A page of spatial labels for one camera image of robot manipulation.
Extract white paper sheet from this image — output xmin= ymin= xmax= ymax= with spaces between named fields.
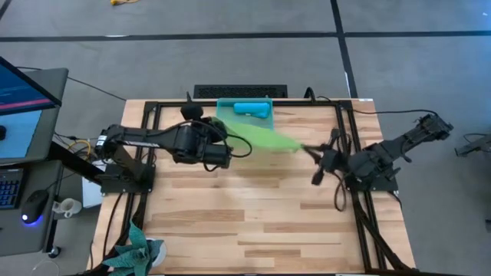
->
xmin=81 ymin=158 xmax=107 ymax=209

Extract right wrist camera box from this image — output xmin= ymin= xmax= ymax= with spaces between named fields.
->
xmin=328 ymin=127 xmax=342 ymax=147

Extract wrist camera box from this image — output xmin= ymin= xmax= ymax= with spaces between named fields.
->
xmin=328 ymin=127 xmax=342 ymax=147
xmin=180 ymin=103 xmax=205 ymax=121

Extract teal artificial plant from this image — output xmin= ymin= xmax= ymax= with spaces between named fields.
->
xmin=101 ymin=219 xmax=164 ymax=276

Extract black floor cable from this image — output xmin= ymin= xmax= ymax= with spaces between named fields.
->
xmin=15 ymin=65 xmax=127 ymax=102

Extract black cable loop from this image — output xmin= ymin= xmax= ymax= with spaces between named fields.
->
xmin=224 ymin=131 xmax=254 ymax=159
xmin=332 ymin=172 xmax=349 ymax=213

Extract black metal table frame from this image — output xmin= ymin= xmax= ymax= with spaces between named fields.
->
xmin=103 ymin=100 xmax=419 ymax=276

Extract gray desk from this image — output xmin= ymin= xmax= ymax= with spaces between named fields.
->
xmin=0 ymin=67 xmax=71 ymax=258

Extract black desk support bar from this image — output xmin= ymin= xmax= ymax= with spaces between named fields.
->
xmin=48 ymin=140 xmax=113 ymax=186

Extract black floor vent grille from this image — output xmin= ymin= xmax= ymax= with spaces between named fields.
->
xmin=193 ymin=84 xmax=288 ymax=100

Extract white plant pot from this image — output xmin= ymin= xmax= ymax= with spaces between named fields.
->
xmin=147 ymin=237 xmax=168 ymax=268

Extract black computer mouse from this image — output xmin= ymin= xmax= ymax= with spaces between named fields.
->
xmin=20 ymin=189 xmax=51 ymax=225

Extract white mug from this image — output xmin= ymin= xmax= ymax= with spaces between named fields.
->
xmin=51 ymin=197 xmax=83 ymax=219

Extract black keyboard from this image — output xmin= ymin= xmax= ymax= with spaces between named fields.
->
xmin=0 ymin=168 xmax=25 ymax=211

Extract green microfiber towel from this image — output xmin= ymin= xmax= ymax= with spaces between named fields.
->
xmin=209 ymin=116 xmax=305 ymax=153

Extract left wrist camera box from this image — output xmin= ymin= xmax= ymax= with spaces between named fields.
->
xmin=180 ymin=103 xmax=205 ymax=121

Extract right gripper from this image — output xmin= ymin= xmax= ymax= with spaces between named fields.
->
xmin=301 ymin=142 xmax=352 ymax=188

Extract teal translucent plastic basket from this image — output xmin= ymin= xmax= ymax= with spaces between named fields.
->
xmin=215 ymin=97 xmax=275 ymax=132

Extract black floor stand with cables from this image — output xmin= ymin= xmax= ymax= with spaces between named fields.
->
xmin=453 ymin=131 xmax=491 ymax=166

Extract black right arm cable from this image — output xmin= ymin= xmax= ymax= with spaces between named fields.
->
xmin=305 ymin=87 xmax=439 ymax=117

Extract computer monitor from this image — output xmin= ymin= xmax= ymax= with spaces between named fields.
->
xmin=0 ymin=56 xmax=64 ymax=161

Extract blue microfiber towel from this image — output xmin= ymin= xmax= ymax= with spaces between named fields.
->
xmin=232 ymin=101 xmax=271 ymax=120

